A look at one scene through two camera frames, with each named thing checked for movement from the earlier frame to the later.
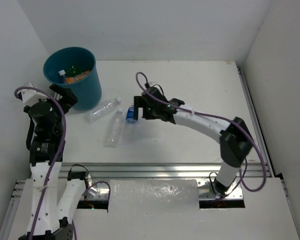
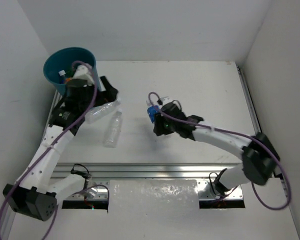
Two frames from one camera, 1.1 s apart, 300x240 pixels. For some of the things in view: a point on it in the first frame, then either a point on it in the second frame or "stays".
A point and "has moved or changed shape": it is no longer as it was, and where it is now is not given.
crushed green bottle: (73, 71) stays
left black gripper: (65, 94) -> (105, 89)
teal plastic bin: (75, 69) stays
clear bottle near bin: (101, 110) stays
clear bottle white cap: (111, 138) stays
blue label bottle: (131, 126) has moved or changed shape
